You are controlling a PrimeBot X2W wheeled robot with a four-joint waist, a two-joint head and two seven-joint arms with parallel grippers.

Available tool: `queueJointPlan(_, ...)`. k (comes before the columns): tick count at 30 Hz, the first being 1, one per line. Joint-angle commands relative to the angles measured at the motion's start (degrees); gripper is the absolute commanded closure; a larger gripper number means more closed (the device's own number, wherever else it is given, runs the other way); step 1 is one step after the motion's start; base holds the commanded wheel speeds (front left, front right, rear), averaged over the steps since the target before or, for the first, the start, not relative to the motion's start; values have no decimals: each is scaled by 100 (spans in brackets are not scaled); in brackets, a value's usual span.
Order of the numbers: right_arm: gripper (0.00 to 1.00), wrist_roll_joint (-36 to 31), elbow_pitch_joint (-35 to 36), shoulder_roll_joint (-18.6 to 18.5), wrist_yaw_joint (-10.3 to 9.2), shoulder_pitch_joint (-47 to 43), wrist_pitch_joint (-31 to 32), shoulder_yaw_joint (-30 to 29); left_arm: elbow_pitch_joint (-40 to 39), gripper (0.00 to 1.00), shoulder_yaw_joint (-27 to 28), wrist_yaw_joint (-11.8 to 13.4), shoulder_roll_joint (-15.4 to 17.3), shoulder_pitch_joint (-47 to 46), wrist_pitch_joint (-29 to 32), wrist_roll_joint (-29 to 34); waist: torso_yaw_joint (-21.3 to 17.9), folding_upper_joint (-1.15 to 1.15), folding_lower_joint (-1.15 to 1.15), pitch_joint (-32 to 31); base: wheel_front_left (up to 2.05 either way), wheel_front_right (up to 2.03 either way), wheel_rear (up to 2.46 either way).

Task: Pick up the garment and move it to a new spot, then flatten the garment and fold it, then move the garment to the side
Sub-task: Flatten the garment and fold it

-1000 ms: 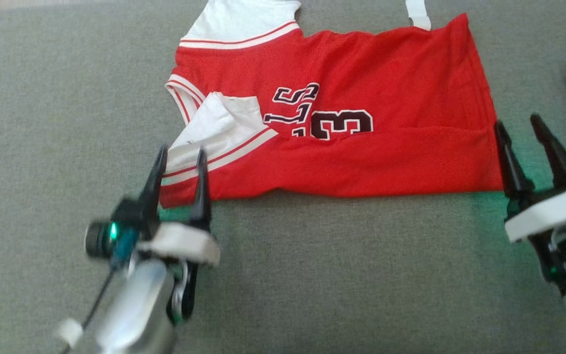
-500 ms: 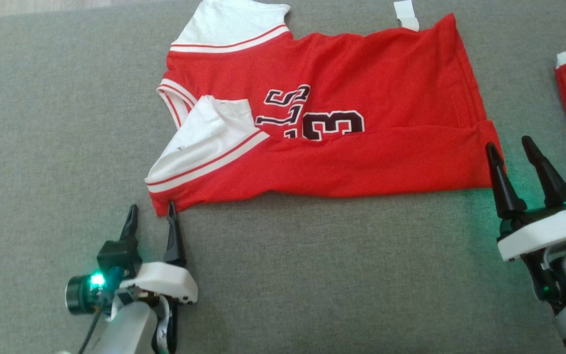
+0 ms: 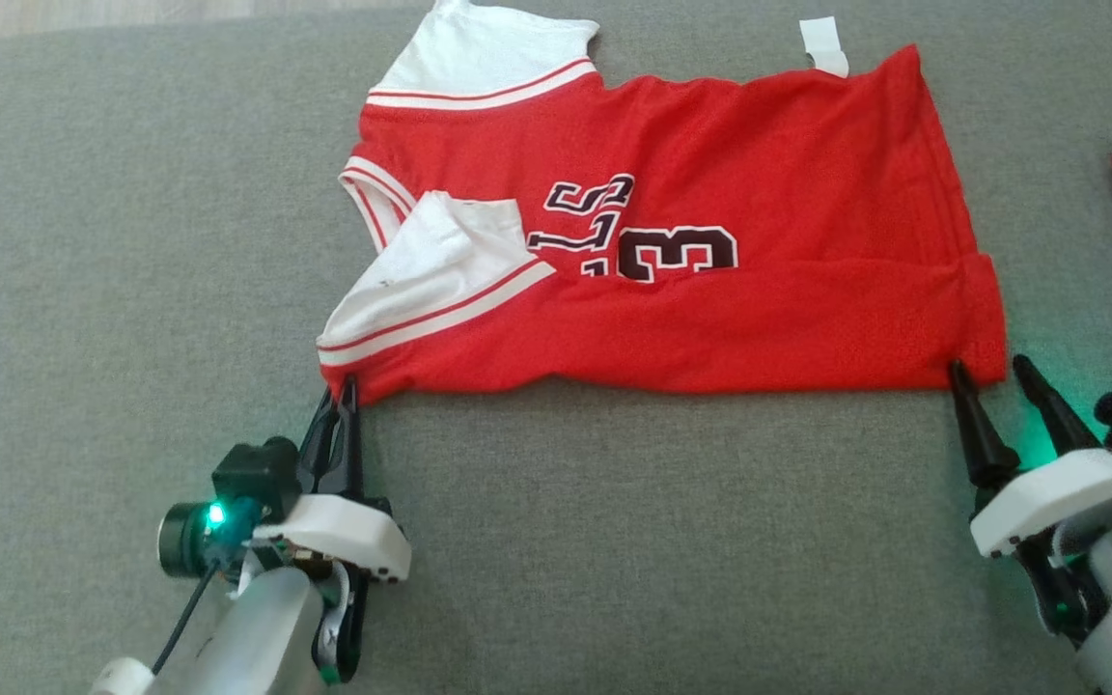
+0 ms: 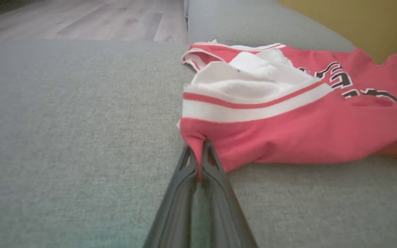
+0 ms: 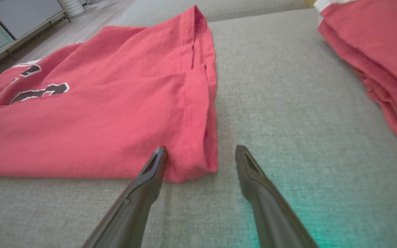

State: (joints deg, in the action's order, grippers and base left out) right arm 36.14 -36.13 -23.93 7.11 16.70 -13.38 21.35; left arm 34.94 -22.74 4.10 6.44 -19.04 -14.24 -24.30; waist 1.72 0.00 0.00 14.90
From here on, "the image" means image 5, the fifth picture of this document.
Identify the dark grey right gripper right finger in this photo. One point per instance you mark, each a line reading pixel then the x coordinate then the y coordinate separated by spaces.
pixel 274 213

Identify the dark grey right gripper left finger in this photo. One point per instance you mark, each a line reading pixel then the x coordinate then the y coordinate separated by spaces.
pixel 129 210

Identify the red and white jersey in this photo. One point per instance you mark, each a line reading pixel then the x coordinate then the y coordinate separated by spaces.
pixel 115 113

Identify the red shorts with white band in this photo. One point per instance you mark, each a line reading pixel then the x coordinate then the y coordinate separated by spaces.
pixel 384 51

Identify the grey fabric sofa seat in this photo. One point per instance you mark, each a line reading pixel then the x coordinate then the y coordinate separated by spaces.
pixel 288 103

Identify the grey sofa back cushion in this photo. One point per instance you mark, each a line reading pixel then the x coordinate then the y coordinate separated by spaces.
pixel 253 8

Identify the white ribbed bin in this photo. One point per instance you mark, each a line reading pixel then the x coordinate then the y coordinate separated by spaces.
pixel 71 7

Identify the large yellow sofa cushion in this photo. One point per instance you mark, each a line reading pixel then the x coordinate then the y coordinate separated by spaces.
pixel 310 2

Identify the mint drawer cabinet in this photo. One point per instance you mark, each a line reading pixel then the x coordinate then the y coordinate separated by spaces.
pixel 9 27

